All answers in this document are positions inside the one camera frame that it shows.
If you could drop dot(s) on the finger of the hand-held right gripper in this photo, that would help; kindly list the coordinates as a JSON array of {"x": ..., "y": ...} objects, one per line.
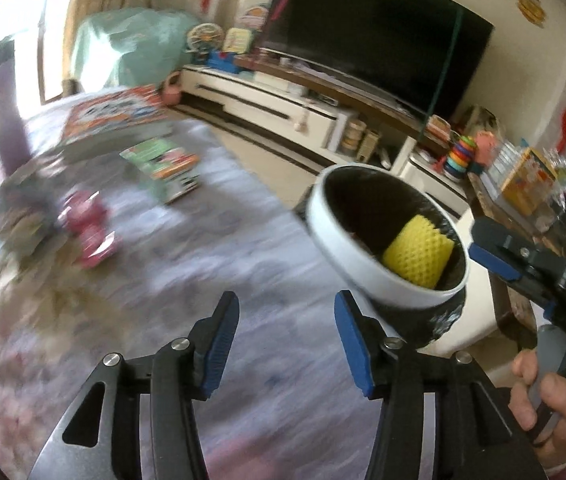
[
  {"x": 493, "y": 260},
  {"x": 535, "y": 295}
]

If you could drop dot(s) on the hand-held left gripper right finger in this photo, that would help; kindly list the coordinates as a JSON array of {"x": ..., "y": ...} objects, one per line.
[{"x": 353, "y": 340}]

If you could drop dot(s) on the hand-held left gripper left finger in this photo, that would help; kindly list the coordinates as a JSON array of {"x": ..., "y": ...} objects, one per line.
[{"x": 220, "y": 345}]

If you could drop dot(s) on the yellow foam fruit net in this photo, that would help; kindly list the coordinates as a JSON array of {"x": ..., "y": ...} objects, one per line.
[{"x": 418, "y": 255}]

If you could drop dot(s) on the white trash bin black liner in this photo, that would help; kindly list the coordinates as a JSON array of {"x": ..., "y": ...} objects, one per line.
[{"x": 353, "y": 260}]

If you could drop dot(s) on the cream low table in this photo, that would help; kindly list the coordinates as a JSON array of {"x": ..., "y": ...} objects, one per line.
[{"x": 475, "y": 310}]

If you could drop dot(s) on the wooden side table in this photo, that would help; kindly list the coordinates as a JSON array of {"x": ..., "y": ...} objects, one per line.
[{"x": 493, "y": 200}]

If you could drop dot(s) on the yellow cardboard box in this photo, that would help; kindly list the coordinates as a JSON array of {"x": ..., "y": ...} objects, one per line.
[{"x": 528, "y": 182}]

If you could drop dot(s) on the pink toy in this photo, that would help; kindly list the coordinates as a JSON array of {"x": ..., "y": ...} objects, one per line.
[{"x": 488, "y": 147}]

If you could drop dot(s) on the wooden toy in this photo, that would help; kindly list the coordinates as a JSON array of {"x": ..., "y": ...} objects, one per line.
[{"x": 370, "y": 146}]

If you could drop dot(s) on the red snack wrapper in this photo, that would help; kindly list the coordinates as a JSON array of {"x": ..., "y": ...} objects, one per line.
[{"x": 88, "y": 230}]

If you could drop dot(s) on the wooden jar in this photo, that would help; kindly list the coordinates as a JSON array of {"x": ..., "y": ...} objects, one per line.
[{"x": 353, "y": 137}]

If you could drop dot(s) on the white television cabinet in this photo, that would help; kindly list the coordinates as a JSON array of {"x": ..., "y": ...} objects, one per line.
[{"x": 263, "y": 100}]

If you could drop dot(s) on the children's picture book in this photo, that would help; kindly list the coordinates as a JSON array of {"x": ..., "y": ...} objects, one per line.
[{"x": 113, "y": 112}]

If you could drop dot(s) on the pink toy watering can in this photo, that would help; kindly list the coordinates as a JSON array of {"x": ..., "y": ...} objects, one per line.
[{"x": 172, "y": 92}]

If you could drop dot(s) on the black television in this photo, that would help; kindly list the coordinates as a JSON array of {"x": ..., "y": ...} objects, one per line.
[{"x": 378, "y": 30}]

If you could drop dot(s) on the blue toy block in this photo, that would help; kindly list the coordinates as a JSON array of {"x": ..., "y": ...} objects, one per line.
[{"x": 222, "y": 61}]

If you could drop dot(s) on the toy ferris wheel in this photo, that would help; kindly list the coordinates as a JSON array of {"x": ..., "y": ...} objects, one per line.
[{"x": 204, "y": 40}]

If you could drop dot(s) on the purple thermos bottle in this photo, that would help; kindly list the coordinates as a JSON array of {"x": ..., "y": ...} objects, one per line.
[{"x": 8, "y": 115}]

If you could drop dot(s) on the teal cloth cover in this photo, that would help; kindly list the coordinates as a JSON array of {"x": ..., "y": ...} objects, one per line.
[{"x": 128, "y": 45}]

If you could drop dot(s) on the house shaped card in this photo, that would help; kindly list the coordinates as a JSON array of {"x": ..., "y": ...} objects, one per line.
[{"x": 254, "y": 16}]

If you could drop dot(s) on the beige curtain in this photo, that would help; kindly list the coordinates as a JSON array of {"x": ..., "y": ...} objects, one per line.
[{"x": 95, "y": 10}]

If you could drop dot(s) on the red gold wall sticker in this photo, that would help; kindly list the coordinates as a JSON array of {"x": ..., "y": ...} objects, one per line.
[{"x": 531, "y": 10}]

